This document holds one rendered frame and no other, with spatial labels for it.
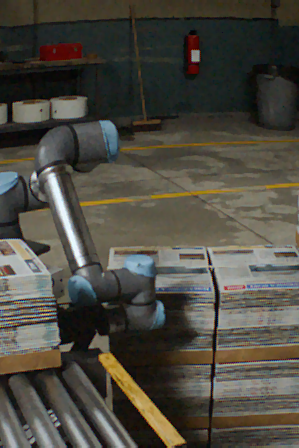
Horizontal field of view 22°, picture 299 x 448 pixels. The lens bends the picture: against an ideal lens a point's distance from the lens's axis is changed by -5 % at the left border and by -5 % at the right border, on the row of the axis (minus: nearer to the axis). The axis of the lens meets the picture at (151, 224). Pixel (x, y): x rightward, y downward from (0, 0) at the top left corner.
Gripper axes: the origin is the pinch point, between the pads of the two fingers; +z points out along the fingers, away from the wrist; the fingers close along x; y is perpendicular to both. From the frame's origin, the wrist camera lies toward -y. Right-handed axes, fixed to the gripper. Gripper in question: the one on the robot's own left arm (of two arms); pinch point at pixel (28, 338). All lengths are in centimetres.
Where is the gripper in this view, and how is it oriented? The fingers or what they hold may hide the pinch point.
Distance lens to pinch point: 195.2
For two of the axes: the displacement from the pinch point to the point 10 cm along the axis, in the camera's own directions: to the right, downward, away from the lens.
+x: 3.7, 1.8, -9.1
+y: -0.3, -9.8, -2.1
